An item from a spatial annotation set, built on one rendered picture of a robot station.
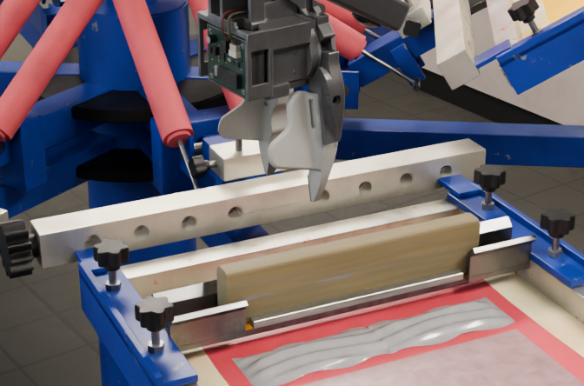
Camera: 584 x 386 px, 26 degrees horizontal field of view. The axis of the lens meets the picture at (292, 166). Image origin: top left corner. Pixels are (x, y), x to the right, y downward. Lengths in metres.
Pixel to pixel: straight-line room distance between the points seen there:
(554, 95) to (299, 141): 3.71
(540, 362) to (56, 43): 0.93
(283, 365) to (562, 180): 3.01
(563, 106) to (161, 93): 2.83
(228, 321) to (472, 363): 0.30
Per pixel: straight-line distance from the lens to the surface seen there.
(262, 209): 1.77
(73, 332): 3.50
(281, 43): 0.94
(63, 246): 1.69
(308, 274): 1.55
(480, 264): 1.67
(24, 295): 3.71
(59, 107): 2.16
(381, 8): 1.00
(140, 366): 1.46
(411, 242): 1.61
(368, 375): 1.51
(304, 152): 0.97
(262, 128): 1.04
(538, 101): 4.71
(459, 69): 1.97
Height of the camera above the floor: 1.77
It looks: 23 degrees down
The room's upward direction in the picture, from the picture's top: straight up
